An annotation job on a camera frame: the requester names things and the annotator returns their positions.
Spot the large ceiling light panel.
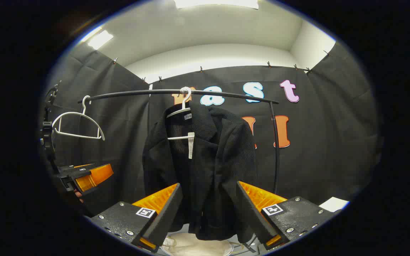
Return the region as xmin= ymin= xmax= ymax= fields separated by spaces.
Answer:
xmin=175 ymin=0 xmax=259 ymax=9

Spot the black clothes rack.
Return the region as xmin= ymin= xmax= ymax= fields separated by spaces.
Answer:
xmin=78 ymin=89 xmax=281 ymax=194

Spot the white flat panel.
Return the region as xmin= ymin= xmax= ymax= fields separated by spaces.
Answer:
xmin=319 ymin=197 xmax=349 ymax=213

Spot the small ceiling light panel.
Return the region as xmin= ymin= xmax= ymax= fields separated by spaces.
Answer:
xmin=84 ymin=28 xmax=114 ymax=50

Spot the black backdrop cloth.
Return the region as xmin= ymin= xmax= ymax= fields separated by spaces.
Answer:
xmin=45 ymin=43 xmax=382 ymax=215

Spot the white clothes hanger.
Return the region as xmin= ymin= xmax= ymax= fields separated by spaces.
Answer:
xmin=52 ymin=95 xmax=106 ymax=141
xmin=166 ymin=86 xmax=195 ymax=141

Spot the black ribbed jacket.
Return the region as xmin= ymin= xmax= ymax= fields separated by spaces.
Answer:
xmin=142 ymin=101 xmax=259 ymax=244

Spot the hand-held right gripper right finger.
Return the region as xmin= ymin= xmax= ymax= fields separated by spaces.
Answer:
xmin=236 ymin=181 xmax=337 ymax=249

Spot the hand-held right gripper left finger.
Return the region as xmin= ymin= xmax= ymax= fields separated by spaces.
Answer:
xmin=90 ymin=183 xmax=183 ymax=253

